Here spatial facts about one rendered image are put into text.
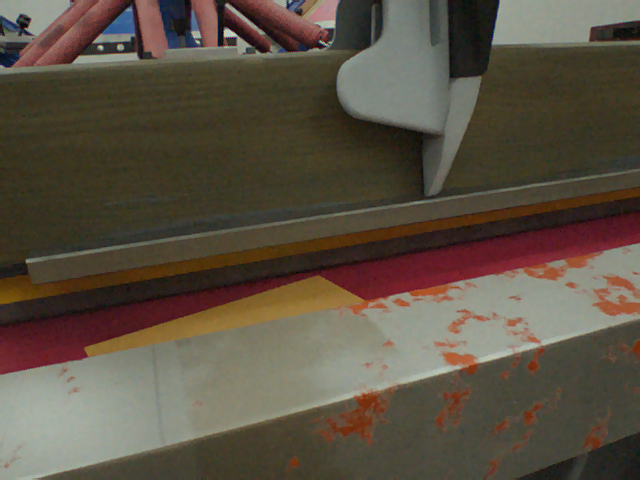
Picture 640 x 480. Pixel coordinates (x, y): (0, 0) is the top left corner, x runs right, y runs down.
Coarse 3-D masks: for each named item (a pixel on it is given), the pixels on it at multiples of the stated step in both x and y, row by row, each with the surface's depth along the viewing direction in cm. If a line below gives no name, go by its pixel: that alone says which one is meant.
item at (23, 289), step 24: (624, 192) 30; (480, 216) 27; (504, 216) 28; (336, 240) 25; (360, 240) 25; (168, 264) 22; (192, 264) 23; (216, 264) 23; (0, 288) 20; (24, 288) 21; (48, 288) 21; (72, 288) 21; (96, 288) 21
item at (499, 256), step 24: (624, 216) 31; (480, 240) 28; (504, 240) 28; (528, 240) 28; (552, 240) 27; (576, 240) 27; (600, 240) 27; (624, 240) 27; (456, 264) 25; (480, 264) 25; (504, 264) 25; (528, 264) 25
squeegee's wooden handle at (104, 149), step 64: (128, 64) 19; (192, 64) 19; (256, 64) 20; (320, 64) 21; (512, 64) 24; (576, 64) 25; (0, 128) 18; (64, 128) 18; (128, 128) 19; (192, 128) 20; (256, 128) 21; (320, 128) 22; (384, 128) 23; (512, 128) 25; (576, 128) 26; (0, 192) 18; (64, 192) 19; (128, 192) 20; (192, 192) 21; (256, 192) 22; (320, 192) 23; (384, 192) 24; (0, 256) 19
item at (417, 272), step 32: (416, 256) 26; (224, 288) 24; (256, 288) 23; (352, 288) 23; (384, 288) 23; (416, 288) 23; (32, 320) 21; (64, 320) 21; (96, 320) 21; (128, 320) 21; (160, 320) 21; (0, 352) 19; (32, 352) 19; (64, 352) 19
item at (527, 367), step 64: (320, 320) 13; (384, 320) 13; (448, 320) 13; (512, 320) 12; (576, 320) 12; (0, 384) 11; (64, 384) 11; (128, 384) 11; (192, 384) 11; (256, 384) 10; (320, 384) 10; (384, 384) 10; (448, 384) 11; (512, 384) 11; (576, 384) 12; (0, 448) 9; (64, 448) 9; (128, 448) 9; (192, 448) 9; (256, 448) 10; (320, 448) 10; (384, 448) 11; (448, 448) 11; (512, 448) 12; (576, 448) 13
